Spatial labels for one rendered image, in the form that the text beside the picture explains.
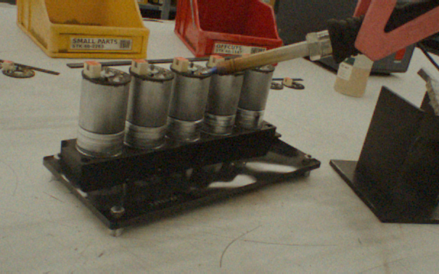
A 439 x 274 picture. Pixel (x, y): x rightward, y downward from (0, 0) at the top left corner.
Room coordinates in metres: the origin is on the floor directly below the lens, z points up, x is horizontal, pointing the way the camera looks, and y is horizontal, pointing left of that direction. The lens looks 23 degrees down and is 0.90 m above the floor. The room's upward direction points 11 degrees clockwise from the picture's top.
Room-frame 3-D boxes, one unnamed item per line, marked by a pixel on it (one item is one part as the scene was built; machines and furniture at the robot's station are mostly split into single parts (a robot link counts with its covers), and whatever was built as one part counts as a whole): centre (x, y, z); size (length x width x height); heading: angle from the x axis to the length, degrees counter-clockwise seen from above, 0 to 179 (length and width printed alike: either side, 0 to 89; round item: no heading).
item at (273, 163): (0.28, 0.01, 0.76); 0.16 x 0.07 x 0.01; 137
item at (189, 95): (0.29, 0.03, 0.79); 0.02 x 0.02 x 0.05
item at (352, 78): (0.54, -0.12, 0.80); 0.03 x 0.03 x 0.10
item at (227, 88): (0.31, 0.01, 0.79); 0.02 x 0.02 x 0.05
